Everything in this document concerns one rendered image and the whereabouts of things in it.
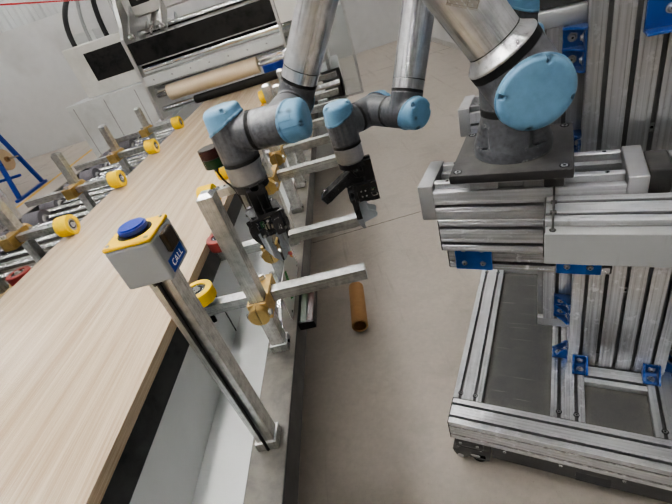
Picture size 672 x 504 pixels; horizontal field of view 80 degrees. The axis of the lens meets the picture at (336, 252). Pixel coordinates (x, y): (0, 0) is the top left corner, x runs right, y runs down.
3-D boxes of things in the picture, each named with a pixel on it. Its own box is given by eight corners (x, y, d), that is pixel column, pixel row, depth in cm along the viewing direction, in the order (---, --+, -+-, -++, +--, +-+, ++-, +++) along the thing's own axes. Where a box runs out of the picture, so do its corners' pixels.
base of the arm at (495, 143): (553, 130, 86) (555, 82, 81) (552, 161, 76) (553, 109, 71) (480, 137, 94) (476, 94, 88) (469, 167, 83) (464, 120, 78)
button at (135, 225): (155, 223, 57) (149, 213, 56) (144, 238, 53) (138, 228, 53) (130, 230, 57) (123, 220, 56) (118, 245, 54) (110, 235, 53)
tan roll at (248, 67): (321, 52, 330) (317, 36, 323) (321, 54, 320) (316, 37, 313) (163, 101, 349) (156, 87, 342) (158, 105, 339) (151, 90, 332)
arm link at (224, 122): (233, 107, 70) (191, 118, 72) (257, 164, 76) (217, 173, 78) (247, 94, 76) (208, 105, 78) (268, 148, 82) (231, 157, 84)
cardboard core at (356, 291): (361, 280, 219) (366, 318, 194) (364, 291, 223) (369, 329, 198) (347, 283, 220) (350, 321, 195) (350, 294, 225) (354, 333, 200)
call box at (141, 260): (191, 255, 62) (166, 212, 57) (177, 283, 56) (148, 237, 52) (150, 265, 63) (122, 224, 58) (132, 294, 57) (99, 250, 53)
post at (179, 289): (281, 427, 85) (179, 258, 60) (279, 449, 81) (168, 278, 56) (261, 431, 85) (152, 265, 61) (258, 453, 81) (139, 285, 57)
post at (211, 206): (291, 345, 107) (214, 186, 81) (290, 355, 104) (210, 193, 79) (279, 348, 108) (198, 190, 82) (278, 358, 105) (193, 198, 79)
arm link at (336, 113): (359, 96, 98) (332, 110, 95) (369, 139, 104) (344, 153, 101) (340, 96, 104) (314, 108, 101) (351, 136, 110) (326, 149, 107)
